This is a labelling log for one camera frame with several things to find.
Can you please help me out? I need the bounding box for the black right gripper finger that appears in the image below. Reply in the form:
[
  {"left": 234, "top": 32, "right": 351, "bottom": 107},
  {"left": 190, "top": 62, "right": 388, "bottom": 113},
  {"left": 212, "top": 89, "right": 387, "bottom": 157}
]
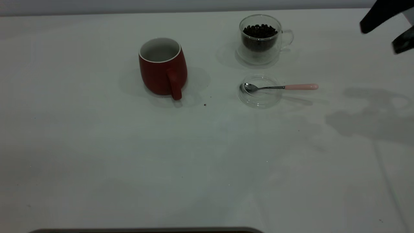
[
  {"left": 360, "top": 0, "right": 414, "bottom": 34},
  {"left": 392, "top": 26, "right": 414, "bottom": 54}
]

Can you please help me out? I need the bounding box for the pink-handled metal spoon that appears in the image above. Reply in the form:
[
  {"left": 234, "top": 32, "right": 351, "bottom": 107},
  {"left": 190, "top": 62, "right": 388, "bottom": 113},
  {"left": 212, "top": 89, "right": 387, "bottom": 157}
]
[{"left": 243, "top": 83, "right": 319, "bottom": 94}]

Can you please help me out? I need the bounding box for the red ceramic mug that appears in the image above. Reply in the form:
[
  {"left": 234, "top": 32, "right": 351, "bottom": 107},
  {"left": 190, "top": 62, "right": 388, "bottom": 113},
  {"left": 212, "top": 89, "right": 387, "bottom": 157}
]
[{"left": 139, "top": 38, "right": 188, "bottom": 101}]

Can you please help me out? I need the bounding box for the dark coffee beans pile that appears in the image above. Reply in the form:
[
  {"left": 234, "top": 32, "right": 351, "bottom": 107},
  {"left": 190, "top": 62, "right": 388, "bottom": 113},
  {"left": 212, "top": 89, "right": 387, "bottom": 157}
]
[{"left": 242, "top": 24, "right": 278, "bottom": 52}]

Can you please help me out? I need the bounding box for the clear round glass lid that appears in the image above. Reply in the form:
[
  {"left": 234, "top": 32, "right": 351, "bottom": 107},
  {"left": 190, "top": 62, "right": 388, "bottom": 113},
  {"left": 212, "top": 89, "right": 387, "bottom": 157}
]
[{"left": 238, "top": 75, "right": 282, "bottom": 109}]

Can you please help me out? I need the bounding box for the clear double-wall glass cup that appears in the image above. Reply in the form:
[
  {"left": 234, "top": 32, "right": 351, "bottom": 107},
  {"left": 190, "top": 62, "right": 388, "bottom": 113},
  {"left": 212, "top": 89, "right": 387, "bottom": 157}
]
[{"left": 236, "top": 14, "right": 294, "bottom": 65}]

